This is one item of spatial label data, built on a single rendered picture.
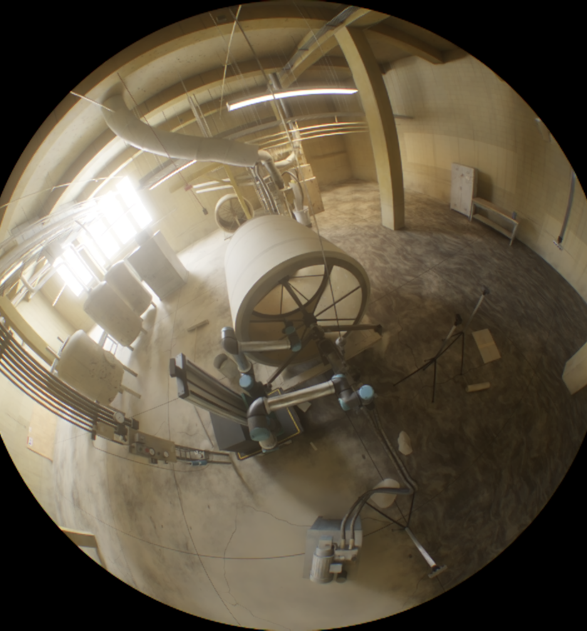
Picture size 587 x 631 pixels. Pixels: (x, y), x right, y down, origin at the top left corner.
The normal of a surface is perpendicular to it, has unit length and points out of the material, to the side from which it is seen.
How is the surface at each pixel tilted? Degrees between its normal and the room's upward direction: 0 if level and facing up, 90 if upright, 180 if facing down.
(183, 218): 90
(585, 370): 90
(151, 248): 90
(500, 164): 90
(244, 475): 0
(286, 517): 0
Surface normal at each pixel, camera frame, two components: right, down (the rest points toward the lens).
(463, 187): -0.89, 0.45
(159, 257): 0.35, 0.63
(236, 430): -0.29, -0.63
